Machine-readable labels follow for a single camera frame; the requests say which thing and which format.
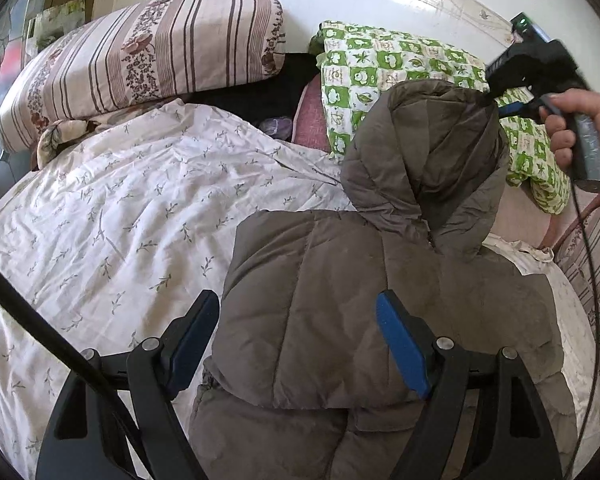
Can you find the striped floral pillow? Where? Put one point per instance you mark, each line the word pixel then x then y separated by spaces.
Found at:
pixel 130 55

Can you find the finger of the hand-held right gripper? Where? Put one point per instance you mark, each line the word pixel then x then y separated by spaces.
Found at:
pixel 511 108

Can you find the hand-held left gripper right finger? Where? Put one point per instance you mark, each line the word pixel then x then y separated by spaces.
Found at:
pixel 405 345

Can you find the cream leaf print cloth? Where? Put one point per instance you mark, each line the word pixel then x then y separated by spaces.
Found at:
pixel 60 137

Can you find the small purple cloth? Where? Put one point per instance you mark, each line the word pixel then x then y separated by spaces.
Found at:
pixel 276 127

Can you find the white leaf print blanket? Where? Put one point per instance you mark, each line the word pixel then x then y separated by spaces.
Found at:
pixel 105 210

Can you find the green floral cloth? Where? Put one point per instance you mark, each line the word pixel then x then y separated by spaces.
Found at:
pixel 60 20

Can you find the green checked pillow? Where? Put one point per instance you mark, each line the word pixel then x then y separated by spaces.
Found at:
pixel 370 60

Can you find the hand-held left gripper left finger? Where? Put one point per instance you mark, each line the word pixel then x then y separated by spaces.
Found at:
pixel 195 345

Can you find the grey-brown puffer jacket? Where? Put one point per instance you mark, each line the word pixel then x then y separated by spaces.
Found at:
pixel 305 285

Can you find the leaded glass window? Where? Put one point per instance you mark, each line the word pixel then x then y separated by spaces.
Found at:
pixel 5 40

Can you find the pink cushion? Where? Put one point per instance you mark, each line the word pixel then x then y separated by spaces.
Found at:
pixel 310 120

